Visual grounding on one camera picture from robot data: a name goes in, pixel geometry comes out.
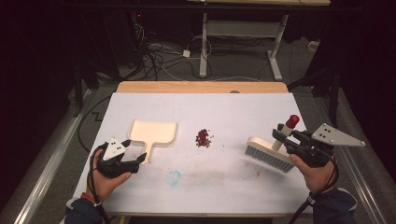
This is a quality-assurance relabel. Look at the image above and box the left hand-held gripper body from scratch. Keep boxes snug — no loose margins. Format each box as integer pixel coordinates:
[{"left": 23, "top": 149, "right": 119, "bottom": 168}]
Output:
[{"left": 95, "top": 137, "right": 140, "bottom": 179}]

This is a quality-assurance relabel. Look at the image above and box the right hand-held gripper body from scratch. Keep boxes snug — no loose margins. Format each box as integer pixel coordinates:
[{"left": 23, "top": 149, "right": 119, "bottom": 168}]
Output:
[{"left": 288, "top": 122, "right": 366, "bottom": 169}]

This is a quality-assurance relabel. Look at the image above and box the cream brush with red-tipped handle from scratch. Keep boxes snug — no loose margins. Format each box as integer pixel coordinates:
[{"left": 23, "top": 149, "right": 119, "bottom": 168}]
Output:
[{"left": 244, "top": 114, "right": 301, "bottom": 175}]

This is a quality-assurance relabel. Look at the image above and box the cream plastic dustpan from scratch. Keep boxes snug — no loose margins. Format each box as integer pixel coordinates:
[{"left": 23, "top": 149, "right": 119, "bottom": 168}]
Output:
[{"left": 127, "top": 119, "right": 178, "bottom": 165}]

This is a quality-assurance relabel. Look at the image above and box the person's left hand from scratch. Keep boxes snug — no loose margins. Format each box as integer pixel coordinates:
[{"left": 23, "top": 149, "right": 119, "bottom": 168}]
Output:
[{"left": 92, "top": 148, "right": 133, "bottom": 203}]

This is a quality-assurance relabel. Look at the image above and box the person's right hand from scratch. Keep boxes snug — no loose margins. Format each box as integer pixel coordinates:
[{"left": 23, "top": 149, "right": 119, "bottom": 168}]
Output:
[{"left": 289, "top": 153, "right": 338, "bottom": 196}]

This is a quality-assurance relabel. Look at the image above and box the orange wristband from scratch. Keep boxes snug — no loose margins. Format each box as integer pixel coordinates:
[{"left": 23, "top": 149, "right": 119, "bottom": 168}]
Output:
[{"left": 80, "top": 191, "right": 97, "bottom": 204}]

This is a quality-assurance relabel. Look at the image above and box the white table cover sheet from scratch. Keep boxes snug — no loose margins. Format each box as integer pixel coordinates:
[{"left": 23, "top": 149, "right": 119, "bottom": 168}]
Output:
[{"left": 73, "top": 91, "right": 314, "bottom": 217}]

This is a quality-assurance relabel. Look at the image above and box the pile of red crumbs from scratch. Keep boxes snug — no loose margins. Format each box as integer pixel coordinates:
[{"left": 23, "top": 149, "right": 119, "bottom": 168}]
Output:
[{"left": 194, "top": 128, "right": 216, "bottom": 149}]

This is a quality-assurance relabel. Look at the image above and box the black stand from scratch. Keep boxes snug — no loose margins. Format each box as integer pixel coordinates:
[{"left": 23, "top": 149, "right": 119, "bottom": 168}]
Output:
[{"left": 72, "top": 59, "right": 101, "bottom": 119}]

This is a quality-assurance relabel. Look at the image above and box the wooden table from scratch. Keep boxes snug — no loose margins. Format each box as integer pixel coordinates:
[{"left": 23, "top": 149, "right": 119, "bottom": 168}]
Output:
[{"left": 115, "top": 80, "right": 290, "bottom": 94}]

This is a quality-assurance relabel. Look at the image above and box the white metal-framed desk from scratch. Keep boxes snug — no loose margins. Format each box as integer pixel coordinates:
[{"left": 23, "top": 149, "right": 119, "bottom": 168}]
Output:
[{"left": 186, "top": 0, "right": 332, "bottom": 82}]

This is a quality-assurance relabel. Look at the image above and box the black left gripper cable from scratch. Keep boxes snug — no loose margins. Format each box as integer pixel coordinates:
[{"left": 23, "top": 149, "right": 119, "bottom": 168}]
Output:
[{"left": 86, "top": 143, "right": 111, "bottom": 224}]

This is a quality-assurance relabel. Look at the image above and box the black cable on floor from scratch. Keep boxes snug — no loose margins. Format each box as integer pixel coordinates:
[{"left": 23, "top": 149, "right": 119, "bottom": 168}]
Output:
[{"left": 77, "top": 94, "right": 112, "bottom": 154}]

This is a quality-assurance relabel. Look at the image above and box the aluminium floor rail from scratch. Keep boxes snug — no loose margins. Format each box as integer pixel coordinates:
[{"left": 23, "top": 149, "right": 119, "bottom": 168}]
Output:
[
  {"left": 337, "top": 145, "right": 389, "bottom": 224},
  {"left": 12, "top": 89, "right": 96, "bottom": 224}
]

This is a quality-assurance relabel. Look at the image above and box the bundle of floor cables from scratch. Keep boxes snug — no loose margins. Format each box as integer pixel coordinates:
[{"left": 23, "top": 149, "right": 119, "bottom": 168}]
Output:
[{"left": 129, "top": 21, "right": 216, "bottom": 82}]

